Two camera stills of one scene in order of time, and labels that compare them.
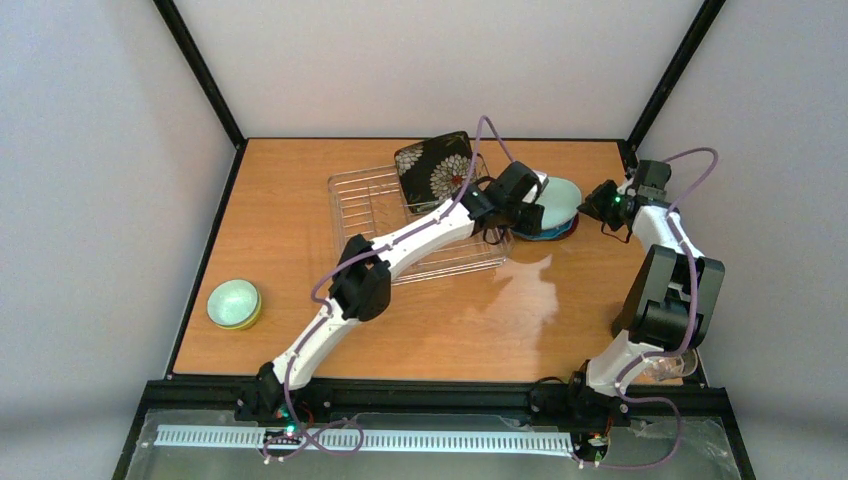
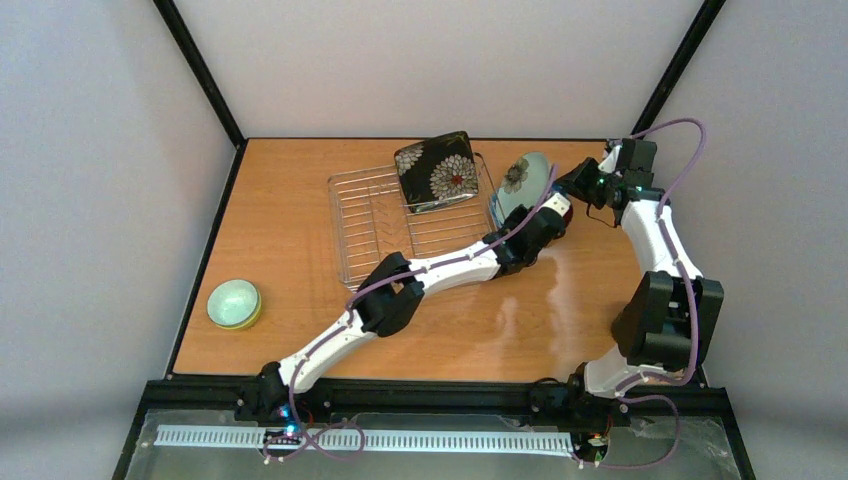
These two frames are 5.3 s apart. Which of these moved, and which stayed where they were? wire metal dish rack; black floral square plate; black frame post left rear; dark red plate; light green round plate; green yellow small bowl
Moved: light green round plate; dark red plate
Stayed: green yellow small bowl; black frame post left rear; wire metal dish rack; black floral square plate
